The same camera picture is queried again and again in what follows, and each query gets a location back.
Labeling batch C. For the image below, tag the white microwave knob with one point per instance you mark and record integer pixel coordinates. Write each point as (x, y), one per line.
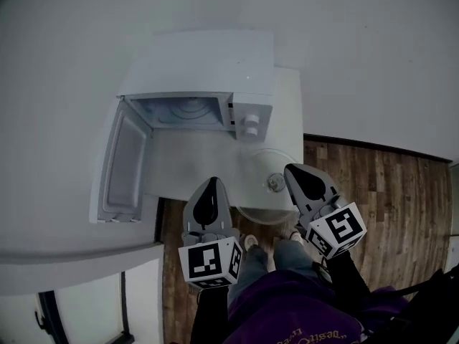
(251, 118)
(250, 132)

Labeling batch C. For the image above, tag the person's right shoe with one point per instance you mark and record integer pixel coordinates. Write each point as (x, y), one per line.
(297, 235)

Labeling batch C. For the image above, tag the person's shoe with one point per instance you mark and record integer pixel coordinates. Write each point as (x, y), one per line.
(297, 235)
(251, 240)

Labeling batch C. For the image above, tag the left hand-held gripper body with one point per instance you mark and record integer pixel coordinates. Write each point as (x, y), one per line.
(204, 260)

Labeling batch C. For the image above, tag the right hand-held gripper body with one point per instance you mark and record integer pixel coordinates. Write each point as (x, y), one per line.
(340, 228)

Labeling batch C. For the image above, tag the person's right forearm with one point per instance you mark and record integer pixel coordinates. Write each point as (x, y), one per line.
(346, 274)

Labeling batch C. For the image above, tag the person's leg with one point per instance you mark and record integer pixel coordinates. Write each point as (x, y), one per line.
(294, 256)
(251, 267)

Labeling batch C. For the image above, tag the frosted glass door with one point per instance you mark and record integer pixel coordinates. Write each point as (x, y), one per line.
(454, 249)

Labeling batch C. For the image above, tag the person's right leg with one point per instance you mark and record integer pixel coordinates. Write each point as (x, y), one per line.
(294, 256)

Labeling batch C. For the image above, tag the white microwave oven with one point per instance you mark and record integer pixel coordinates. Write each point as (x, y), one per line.
(201, 63)

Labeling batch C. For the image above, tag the person's left forearm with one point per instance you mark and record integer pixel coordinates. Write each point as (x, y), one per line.
(209, 317)

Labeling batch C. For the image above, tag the person's purple sweatshirt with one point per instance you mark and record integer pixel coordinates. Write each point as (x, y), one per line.
(287, 310)

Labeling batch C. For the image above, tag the round glass turntable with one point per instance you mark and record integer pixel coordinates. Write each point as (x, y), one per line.
(251, 199)

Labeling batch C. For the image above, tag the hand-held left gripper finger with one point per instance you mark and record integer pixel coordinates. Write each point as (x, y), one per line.
(224, 220)
(190, 220)

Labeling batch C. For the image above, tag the person's left leg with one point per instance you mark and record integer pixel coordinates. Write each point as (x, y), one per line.
(251, 267)

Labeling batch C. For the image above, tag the black framed window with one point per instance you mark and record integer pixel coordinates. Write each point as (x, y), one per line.
(123, 299)

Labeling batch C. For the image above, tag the white microwave door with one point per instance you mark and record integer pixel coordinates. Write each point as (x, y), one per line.
(122, 163)

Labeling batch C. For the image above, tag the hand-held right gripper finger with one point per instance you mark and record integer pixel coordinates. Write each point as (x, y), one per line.
(294, 201)
(328, 188)

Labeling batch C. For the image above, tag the person's left shoe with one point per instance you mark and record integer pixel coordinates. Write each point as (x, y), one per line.
(251, 240)

